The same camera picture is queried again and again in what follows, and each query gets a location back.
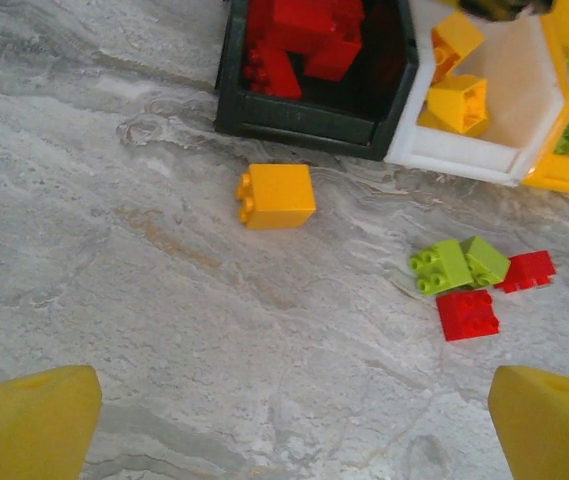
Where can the white plastic bin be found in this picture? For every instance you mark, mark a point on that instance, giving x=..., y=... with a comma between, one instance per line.
x=454, y=150

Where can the black plastic bin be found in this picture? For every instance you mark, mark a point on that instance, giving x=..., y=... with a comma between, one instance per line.
x=304, y=125

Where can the yellow lego brick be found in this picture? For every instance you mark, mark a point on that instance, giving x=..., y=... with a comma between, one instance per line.
x=456, y=102
x=279, y=197
x=429, y=120
x=456, y=40

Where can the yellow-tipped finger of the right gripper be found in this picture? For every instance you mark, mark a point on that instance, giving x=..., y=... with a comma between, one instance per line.
x=504, y=7

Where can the yellow plastic bin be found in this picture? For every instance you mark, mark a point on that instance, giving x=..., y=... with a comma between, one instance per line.
x=564, y=175

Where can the red lego brick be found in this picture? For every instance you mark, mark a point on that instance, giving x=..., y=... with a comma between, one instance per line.
x=526, y=270
x=336, y=60
x=274, y=75
x=259, y=22
x=314, y=20
x=467, y=315

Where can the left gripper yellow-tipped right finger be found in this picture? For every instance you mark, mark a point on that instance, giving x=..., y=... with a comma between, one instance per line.
x=554, y=435

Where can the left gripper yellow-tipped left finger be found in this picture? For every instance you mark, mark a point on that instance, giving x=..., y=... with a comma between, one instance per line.
x=24, y=430

